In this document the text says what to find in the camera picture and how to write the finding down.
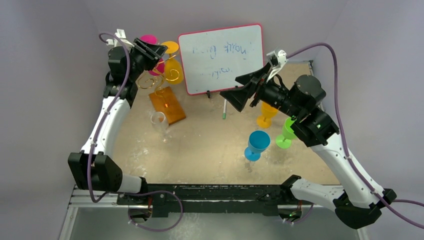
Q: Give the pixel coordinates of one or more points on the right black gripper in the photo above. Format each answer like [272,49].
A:
[257,90]

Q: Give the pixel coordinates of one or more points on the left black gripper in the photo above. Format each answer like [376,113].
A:
[151,53]

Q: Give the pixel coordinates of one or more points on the pink plastic wine glass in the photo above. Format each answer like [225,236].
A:
[159,68]

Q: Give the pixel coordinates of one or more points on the yellow plastic wine glass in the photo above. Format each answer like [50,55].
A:
[173,71]

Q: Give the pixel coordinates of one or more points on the gold wire wine glass rack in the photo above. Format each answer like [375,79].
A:
[163,98]

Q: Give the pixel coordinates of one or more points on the blue plastic wine glass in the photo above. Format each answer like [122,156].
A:
[258,142]

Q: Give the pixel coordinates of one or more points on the clear wine glass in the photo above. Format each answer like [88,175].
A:
[160,124]

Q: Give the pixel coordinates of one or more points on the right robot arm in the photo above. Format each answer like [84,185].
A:
[359,201]

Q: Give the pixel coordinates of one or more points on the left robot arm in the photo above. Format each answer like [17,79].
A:
[92,167]

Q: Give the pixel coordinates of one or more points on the orange plastic wine glass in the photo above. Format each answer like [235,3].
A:
[267,113]

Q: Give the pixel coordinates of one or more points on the green plastic wine glass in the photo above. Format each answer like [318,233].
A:
[284,140]

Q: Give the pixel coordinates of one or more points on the green whiteboard marker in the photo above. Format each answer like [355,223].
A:
[224,113]

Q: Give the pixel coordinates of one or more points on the pink framed whiteboard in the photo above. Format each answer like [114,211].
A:
[212,59]

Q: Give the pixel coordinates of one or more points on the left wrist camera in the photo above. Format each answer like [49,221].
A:
[113,42]

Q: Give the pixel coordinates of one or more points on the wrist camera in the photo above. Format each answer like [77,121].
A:
[113,42]
[277,60]

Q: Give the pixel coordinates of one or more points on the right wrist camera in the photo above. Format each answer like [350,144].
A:
[277,60]

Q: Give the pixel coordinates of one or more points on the black aluminium base frame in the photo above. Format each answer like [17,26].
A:
[163,199]

